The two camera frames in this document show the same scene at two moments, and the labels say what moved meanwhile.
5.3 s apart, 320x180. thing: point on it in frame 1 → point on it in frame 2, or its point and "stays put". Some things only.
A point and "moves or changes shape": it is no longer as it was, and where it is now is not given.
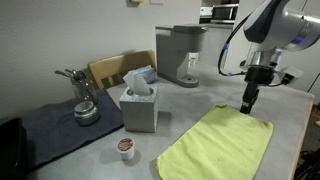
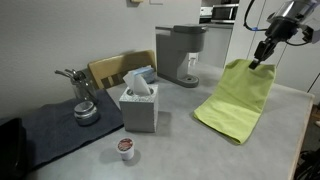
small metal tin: [86, 113] stays put
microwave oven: [224, 14] stays put
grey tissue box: [139, 104] stays put
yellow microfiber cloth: [224, 144] moves or changes shape
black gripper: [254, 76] → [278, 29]
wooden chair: [109, 72] stays put
